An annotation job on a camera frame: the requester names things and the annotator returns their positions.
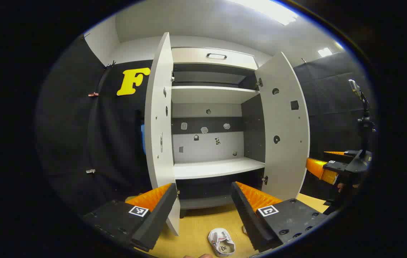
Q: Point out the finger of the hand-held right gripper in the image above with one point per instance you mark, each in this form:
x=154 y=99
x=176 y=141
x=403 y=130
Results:
x=319 y=170
x=343 y=156

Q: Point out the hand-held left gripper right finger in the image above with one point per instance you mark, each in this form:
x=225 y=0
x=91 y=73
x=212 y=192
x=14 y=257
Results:
x=248 y=218

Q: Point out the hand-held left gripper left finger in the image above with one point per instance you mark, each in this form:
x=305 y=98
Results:
x=160 y=215

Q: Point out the white shoe cabinet door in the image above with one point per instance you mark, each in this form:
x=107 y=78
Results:
x=285 y=161
x=158 y=125

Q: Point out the white shoe cabinet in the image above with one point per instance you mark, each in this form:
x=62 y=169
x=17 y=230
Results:
x=207 y=168

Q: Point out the white cabinet drawer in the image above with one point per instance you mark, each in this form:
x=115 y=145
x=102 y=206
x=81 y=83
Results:
x=189 y=57

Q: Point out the black backdrop cloth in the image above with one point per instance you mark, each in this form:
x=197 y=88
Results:
x=332 y=107
x=74 y=125

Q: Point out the small ceiling light panel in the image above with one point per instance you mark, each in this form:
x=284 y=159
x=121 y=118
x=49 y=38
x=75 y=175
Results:
x=325 y=52

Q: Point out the red cloth clip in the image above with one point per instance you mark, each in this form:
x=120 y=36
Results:
x=93 y=94

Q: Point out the black cloth clip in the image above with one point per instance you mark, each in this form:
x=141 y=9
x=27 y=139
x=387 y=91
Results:
x=111 y=65

